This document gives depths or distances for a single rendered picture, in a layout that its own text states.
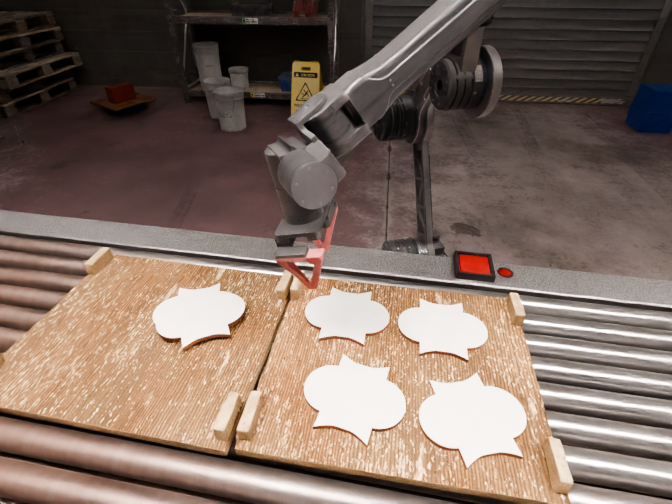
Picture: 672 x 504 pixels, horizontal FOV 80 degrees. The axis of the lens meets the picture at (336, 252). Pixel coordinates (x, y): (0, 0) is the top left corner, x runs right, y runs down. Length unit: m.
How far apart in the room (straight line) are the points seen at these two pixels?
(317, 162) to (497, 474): 0.43
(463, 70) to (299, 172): 0.88
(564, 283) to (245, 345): 0.63
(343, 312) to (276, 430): 0.23
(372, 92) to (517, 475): 0.50
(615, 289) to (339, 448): 0.64
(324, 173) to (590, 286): 0.64
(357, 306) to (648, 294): 0.57
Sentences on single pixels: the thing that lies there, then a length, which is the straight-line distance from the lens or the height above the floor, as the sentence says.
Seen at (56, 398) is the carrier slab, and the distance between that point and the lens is 0.73.
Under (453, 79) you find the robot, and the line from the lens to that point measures 1.26.
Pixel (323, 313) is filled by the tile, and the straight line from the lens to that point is 0.70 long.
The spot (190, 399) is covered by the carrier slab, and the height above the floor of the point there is 0.94.
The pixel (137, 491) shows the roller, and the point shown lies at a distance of 0.62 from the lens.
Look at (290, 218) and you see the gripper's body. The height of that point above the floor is 1.15.
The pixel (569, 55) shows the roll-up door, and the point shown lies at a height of 0.52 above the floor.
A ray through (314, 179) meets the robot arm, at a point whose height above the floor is 1.24.
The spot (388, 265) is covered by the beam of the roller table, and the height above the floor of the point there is 0.92.
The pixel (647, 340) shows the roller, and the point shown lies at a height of 0.91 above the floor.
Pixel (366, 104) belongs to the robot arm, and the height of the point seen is 1.29.
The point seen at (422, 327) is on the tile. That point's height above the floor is 0.94.
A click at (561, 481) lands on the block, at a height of 0.96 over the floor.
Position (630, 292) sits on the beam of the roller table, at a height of 0.91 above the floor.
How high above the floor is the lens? 1.45
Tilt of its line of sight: 37 degrees down
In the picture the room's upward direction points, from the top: straight up
